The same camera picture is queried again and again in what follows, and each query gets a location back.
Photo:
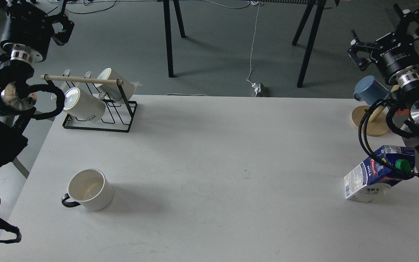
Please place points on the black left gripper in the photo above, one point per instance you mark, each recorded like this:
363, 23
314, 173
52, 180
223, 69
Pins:
28, 26

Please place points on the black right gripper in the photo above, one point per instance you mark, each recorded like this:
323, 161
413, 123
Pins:
400, 56

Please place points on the blue milk carton green cap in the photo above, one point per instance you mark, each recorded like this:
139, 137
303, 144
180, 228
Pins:
369, 181

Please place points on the white mug black handle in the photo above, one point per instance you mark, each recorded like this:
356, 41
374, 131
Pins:
90, 189

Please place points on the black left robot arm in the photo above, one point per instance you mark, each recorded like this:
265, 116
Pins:
20, 102

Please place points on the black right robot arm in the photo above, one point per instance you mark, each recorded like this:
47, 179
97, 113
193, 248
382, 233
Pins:
363, 55

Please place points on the blue mug on tree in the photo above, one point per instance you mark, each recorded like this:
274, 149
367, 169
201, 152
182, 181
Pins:
369, 90

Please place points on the orange mug on tree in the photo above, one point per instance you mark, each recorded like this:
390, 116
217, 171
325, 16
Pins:
402, 112

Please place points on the white mug rear on rack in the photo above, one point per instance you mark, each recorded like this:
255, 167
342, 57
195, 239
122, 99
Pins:
112, 90

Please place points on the white mug on rack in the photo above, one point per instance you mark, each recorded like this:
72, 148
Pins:
112, 90
83, 105

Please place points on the white mug front on rack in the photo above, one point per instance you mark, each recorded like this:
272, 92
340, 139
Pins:
83, 105

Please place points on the wooden mug tree stand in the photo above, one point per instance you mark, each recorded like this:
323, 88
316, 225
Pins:
375, 122

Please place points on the black table legs right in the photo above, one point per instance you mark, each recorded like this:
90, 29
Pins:
320, 5

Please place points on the black table legs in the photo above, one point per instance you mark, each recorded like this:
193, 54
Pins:
168, 33
320, 5

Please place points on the black table legs left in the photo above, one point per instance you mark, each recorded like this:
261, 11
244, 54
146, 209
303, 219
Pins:
168, 33

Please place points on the white power adapter on floor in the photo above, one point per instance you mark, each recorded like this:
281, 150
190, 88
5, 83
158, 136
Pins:
259, 90

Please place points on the black wire mug rack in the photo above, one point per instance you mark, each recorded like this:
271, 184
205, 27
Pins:
117, 117

